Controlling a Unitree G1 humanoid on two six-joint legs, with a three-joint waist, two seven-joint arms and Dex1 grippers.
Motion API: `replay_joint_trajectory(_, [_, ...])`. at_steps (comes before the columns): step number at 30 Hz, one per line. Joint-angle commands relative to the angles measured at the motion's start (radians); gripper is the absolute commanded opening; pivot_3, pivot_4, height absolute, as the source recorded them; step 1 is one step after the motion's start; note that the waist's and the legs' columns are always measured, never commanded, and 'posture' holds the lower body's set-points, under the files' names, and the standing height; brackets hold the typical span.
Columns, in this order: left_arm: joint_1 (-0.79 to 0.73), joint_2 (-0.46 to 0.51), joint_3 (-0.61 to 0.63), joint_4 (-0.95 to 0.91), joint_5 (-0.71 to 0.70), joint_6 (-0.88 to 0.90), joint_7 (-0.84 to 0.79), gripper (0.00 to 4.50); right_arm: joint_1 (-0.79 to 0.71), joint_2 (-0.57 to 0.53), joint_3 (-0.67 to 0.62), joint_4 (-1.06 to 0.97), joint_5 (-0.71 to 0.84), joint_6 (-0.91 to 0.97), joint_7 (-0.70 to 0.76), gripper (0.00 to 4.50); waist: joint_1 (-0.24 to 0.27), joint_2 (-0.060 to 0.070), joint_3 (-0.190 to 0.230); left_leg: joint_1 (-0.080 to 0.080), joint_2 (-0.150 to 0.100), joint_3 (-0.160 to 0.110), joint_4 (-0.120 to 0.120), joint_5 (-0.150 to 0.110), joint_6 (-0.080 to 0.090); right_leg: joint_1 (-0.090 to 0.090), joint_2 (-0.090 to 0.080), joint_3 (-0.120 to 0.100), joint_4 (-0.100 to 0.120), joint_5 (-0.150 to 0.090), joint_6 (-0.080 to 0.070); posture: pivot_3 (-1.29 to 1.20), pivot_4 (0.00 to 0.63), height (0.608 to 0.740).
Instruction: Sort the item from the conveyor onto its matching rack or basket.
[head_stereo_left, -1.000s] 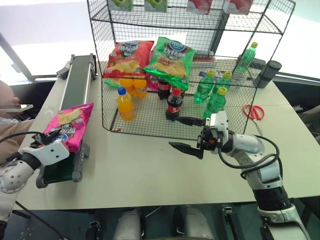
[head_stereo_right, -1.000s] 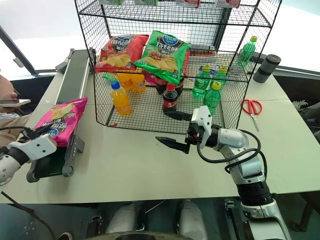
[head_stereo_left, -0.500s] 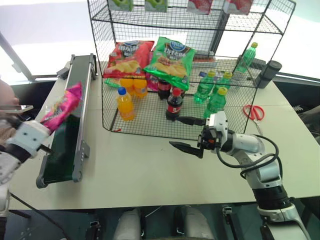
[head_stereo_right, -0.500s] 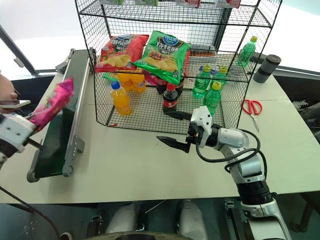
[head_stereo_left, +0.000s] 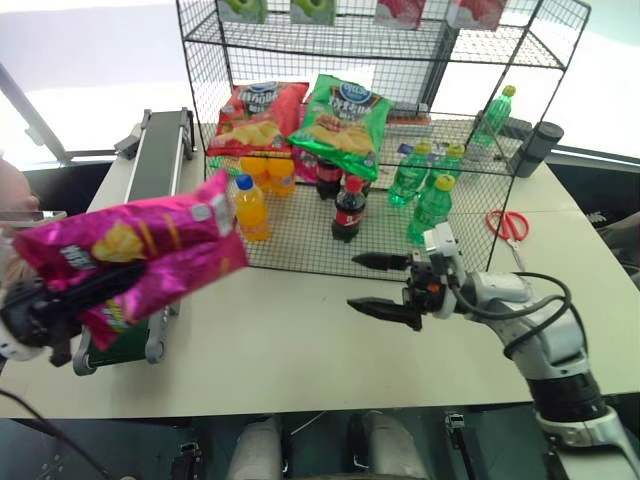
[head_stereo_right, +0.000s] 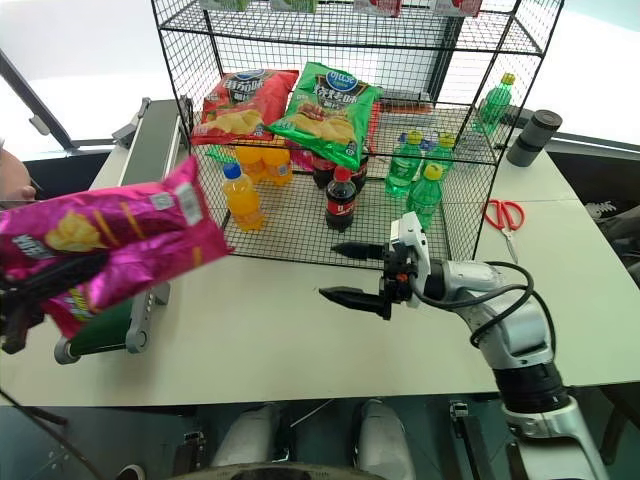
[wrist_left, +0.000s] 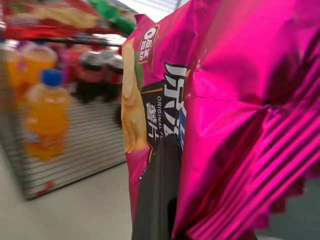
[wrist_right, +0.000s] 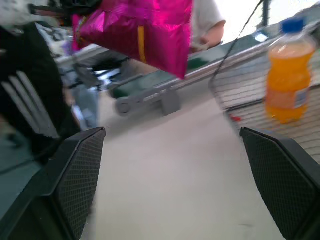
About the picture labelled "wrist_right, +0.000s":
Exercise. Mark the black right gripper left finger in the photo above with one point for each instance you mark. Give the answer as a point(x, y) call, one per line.
point(75, 175)

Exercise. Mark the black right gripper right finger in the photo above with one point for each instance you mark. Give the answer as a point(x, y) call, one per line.
point(282, 175)

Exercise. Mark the person's bare hand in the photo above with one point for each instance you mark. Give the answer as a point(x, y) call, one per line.
point(203, 42)

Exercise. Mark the orange juice bottle blue cap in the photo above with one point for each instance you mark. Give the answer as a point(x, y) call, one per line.
point(287, 82)

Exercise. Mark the yellow and pink snack bag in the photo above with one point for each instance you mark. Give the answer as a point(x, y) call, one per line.
point(77, 32)

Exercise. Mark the magenta foil snack bag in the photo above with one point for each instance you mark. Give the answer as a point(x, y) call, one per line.
point(140, 32)

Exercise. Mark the person in white shirt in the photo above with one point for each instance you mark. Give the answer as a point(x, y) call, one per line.
point(205, 12)

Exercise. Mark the green conveyor belt silver frame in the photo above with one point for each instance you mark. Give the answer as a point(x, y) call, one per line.
point(140, 86)

